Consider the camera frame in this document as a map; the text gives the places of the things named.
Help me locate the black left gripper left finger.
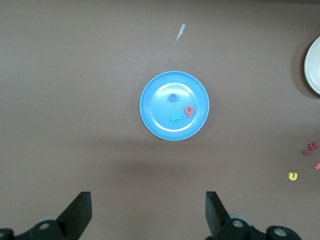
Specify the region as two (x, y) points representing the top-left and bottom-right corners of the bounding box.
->
(0, 191), (92, 240)

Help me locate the beige plate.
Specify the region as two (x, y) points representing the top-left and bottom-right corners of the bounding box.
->
(303, 36), (320, 96)

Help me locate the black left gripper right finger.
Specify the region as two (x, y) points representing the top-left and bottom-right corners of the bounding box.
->
(205, 191), (301, 240)

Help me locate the salmon red foam letter b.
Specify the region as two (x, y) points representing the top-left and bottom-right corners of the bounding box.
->
(184, 105), (196, 119)

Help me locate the blue plate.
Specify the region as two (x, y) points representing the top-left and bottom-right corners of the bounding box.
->
(139, 70), (211, 142)

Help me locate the brown table cover sheet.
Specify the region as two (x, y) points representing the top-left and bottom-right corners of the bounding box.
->
(0, 0), (320, 240)

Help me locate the small white paper scrap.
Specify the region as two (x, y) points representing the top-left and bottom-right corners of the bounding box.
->
(175, 23), (187, 44)

